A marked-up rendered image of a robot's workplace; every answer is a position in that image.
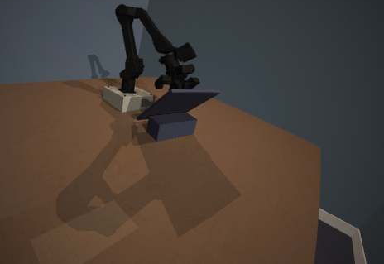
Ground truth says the dark grey switch panel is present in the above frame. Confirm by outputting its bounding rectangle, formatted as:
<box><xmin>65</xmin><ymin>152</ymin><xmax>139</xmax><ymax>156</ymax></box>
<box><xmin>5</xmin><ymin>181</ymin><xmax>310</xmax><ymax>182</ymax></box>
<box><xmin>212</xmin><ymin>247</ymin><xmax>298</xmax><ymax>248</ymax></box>
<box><xmin>137</xmin><ymin>89</ymin><xmax>221</xmax><ymax>142</ymax></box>

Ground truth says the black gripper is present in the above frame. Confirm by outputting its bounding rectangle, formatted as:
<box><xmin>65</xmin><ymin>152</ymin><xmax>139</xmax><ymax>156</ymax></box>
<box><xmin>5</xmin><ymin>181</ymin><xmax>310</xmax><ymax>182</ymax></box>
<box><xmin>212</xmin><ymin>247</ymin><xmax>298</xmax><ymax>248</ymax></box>
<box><xmin>155</xmin><ymin>64</ymin><xmax>200</xmax><ymax>90</ymax></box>

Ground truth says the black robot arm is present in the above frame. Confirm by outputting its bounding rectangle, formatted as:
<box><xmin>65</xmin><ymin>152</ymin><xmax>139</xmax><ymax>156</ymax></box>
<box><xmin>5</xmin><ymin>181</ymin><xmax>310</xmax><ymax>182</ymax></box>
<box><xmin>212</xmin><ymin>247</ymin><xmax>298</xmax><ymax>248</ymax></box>
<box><xmin>115</xmin><ymin>4</ymin><xmax>197</xmax><ymax>94</ymax></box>

